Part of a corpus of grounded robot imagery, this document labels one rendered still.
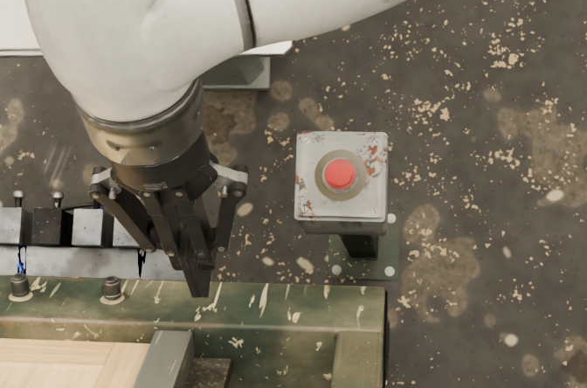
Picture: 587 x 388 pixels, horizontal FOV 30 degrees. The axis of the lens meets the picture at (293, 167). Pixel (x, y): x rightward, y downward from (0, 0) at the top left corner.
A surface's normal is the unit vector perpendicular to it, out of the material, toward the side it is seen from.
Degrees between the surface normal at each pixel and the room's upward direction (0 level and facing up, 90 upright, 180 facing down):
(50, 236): 0
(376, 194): 0
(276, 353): 32
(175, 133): 70
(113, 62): 65
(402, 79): 0
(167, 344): 58
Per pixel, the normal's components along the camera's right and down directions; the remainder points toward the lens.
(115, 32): 0.23, 0.73
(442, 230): -0.10, -0.17
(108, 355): -0.02, -0.92
